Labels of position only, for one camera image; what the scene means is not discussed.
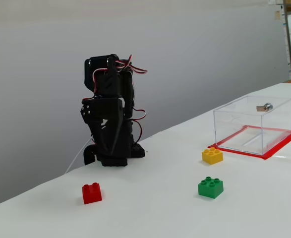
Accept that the transparent plastic box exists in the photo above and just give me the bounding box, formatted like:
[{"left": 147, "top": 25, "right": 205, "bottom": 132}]
[{"left": 213, "top": 95, "right": 291, "bottom": 156}]

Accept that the metal shelf post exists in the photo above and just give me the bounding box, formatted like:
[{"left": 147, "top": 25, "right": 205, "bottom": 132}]
[{"left": 283, "top": 0, "right": 291, "bottom": 80}]

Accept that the white cable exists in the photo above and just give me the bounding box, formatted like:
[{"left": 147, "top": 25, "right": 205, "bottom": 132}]
[{"left": 65, "top": 135, "right": 94, "bottom": 174}]

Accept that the metal box lock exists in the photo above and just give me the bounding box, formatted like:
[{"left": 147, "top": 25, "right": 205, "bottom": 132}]
[{"left": 256, "top": 103, "right": 274, "bottom": 113}]

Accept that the red tape frame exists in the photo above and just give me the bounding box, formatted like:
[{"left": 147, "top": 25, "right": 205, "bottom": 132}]
[{"left": 208, "top": 125, "right": 291, "bottom": 161}]

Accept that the base servo wire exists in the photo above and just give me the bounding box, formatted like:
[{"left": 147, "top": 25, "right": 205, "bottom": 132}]
[{"left": 131, "top": 108, "right": 147, "bottom": 145}]

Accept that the red lego brick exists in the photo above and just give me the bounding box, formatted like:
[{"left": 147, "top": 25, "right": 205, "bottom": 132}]
[{"left": 82, "top": 182, "right": 103, "bottom": 205}]

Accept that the elbow servo wire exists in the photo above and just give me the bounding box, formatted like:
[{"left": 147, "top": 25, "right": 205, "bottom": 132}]
[{"left": 116, "top": 55, "right": 148, "bottom": 75}]

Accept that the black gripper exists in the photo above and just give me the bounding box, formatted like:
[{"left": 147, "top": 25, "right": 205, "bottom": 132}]
[{"left": 80, "top": 97, "right": 125, "bottom": 157}]

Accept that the green lego brick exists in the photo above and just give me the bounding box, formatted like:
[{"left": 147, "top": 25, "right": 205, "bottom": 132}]
[{"left": 197, "top": 176, "right": 224, "bottom": 199}]

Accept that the yellow lego brick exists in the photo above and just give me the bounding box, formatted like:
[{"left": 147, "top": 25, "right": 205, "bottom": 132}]
[{"left": 201, "top": 147, "right": 224, "bottom": 165}]

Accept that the black table clamp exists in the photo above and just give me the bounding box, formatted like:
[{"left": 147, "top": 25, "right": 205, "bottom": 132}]
[{"left": 83, "top": 145, "right": 99, "bottom": 166}]

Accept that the gripper servo wire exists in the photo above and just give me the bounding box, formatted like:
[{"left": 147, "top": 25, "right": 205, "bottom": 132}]
[{"left": 92, "top": 68, "right": 111, "bottom": 98}]

